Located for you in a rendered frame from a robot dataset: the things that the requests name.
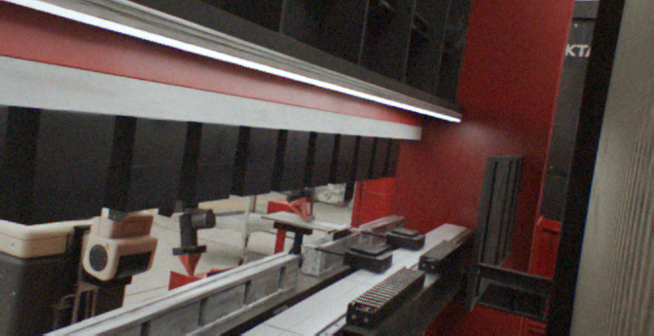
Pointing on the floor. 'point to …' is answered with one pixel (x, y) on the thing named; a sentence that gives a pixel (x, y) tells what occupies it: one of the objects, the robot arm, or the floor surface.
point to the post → (586, 150)
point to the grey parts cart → (248, 220)
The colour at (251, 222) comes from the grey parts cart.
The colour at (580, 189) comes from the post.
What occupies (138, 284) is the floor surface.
